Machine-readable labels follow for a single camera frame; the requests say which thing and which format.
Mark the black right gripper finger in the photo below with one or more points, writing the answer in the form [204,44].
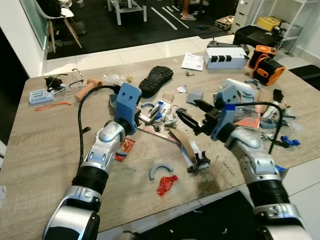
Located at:
[205,108]
[190,122]

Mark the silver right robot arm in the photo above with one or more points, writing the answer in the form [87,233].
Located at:
[265,170]

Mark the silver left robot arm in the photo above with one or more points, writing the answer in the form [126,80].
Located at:
[97,155]

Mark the grey plastic block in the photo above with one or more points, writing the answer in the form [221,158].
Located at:
[195,96]

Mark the blue white tube pack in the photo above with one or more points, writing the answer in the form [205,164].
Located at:
[161,110]

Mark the flat red wrapper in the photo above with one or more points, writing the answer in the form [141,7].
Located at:
[125,149]

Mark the orange card in clear bag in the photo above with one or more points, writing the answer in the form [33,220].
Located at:
[247,121]

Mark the black shoe sole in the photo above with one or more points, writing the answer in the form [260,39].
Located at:
[156,80]

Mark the white grey handheld device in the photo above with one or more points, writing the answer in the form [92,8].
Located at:
[242,89]

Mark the white paper booklet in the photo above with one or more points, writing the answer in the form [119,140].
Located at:
[192,61]

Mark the grey plastic arc piece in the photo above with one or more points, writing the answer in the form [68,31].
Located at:
[159,167]

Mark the white box with black inserts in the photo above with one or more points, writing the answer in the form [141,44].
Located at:
[225,57]

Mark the crumpled red wrapper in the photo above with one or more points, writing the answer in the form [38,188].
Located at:
[166,185]

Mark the black orange round device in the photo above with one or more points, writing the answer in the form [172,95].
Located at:
[270,71]

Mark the blue tape scraps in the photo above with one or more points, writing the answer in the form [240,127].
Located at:
[290,141]

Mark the clear safety glasses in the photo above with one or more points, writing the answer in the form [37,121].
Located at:
[70,82]

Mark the black case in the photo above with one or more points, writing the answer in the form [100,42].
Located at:
[255,36]

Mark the orange rubber strip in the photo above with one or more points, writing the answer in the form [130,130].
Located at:
[52,105]

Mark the person's feet in sandals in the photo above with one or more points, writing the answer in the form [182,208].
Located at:
[188,15]

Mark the small black gadget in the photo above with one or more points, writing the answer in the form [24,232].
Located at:
[52,82]

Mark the blue white keypad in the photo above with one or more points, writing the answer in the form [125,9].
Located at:
[41,96]

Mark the yellow box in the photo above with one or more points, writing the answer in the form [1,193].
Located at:
[269,23]

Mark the white small table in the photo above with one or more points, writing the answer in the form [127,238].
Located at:
[127,10]

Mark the white shelf rack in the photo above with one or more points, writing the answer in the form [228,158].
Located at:
[295,20]

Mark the white chair with wooden legs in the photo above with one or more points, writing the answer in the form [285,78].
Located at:
[55,12]

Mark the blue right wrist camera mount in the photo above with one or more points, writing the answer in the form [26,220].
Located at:
[225,117]

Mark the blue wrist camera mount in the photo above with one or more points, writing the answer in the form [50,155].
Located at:
[128,102]
[225,117]

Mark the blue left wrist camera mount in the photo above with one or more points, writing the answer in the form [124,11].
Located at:
[128,102]

